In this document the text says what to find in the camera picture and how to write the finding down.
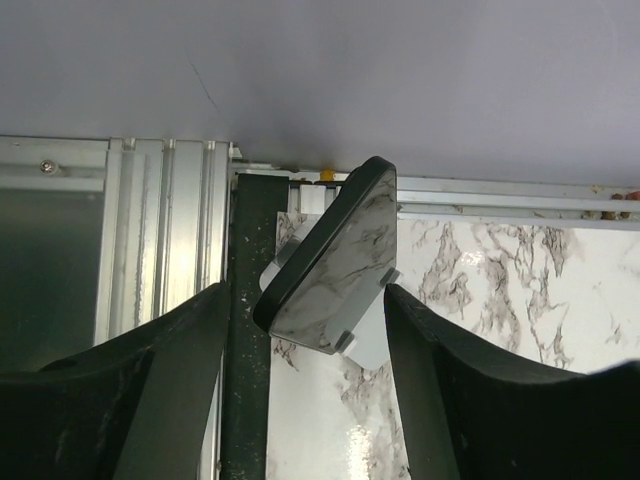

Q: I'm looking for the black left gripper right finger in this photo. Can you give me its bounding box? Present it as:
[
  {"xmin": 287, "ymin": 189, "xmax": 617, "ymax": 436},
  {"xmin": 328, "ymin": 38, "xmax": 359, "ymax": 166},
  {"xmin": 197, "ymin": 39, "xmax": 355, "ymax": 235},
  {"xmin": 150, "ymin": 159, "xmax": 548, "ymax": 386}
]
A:
[{"xmin": 384, "ymin": 284, "xmax": 639, "ymax": 479}]

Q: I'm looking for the black table front rail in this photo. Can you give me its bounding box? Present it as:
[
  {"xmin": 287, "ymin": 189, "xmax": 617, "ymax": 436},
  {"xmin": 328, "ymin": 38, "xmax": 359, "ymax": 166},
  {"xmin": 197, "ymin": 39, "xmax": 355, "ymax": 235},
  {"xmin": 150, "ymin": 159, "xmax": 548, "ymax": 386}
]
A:
[{"xmin": 219, "ymin": 174, "xmax": 289, "ymax": 480}]

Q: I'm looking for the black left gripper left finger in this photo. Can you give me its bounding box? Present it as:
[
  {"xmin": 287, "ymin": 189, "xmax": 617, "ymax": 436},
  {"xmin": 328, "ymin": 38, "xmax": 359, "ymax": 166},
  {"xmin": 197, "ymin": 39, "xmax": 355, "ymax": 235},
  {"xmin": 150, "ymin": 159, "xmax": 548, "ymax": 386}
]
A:
[{"xmin": 1, "ymin": 282, "xmax": 230, "ymax": 479}]

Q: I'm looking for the aluminium frame rail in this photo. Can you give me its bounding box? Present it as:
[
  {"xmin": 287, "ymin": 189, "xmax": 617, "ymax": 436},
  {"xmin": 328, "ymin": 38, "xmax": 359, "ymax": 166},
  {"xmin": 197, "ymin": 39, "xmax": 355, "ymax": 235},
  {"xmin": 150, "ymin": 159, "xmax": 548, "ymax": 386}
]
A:
[{"xmin": 1, "ymin": 137, "xmax": 639, "ymax": 479}]

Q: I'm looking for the black smartphone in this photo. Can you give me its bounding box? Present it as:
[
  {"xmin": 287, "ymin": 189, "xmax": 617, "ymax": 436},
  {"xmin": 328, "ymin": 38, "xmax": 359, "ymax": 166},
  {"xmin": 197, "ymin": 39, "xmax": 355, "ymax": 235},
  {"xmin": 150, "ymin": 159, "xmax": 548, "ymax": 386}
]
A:
[{"xmin": 253, "ymin": 157, "xmax": 397, "ymax": 355}]

